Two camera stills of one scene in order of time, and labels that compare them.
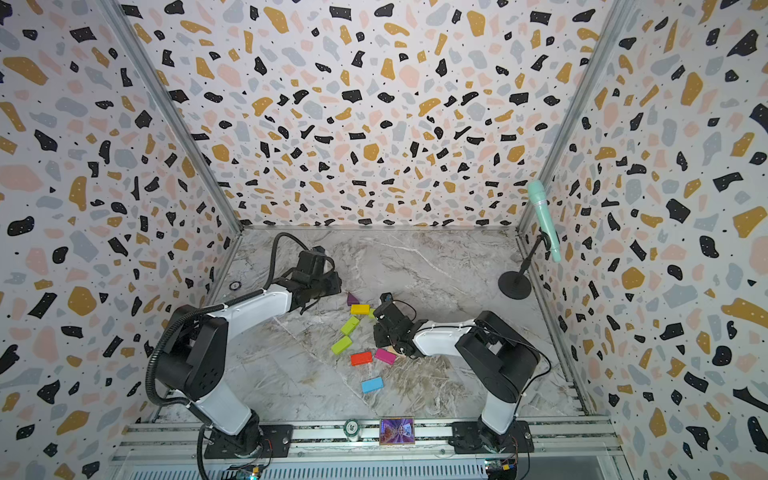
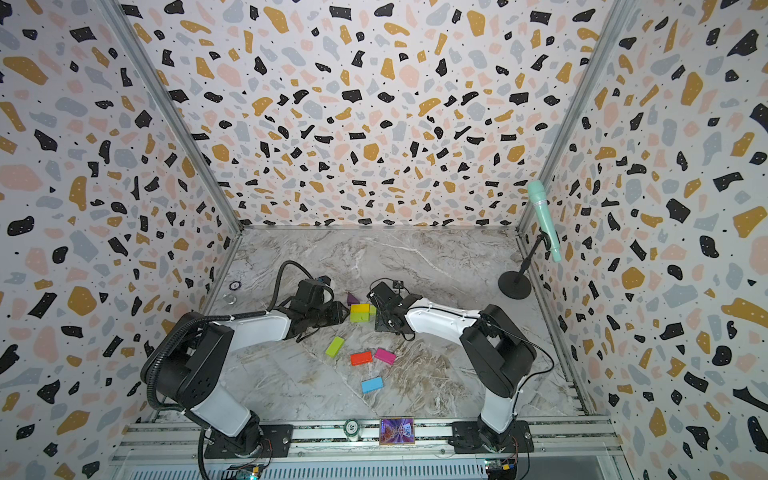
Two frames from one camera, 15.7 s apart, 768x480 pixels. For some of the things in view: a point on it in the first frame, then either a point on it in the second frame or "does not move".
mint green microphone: x=537 y=192 does not move
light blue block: x=373 y=385 does not move
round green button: x=351 y=427 does not move
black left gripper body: x=329 y=286 → x=328 y=315
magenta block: x=385 y=356 does not move
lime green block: x=350 y=325 → x=360 y=317
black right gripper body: x=384 y=338 → x=385 y=323
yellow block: x=360 y=309 does not move
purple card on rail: x=396 y=430 does not move
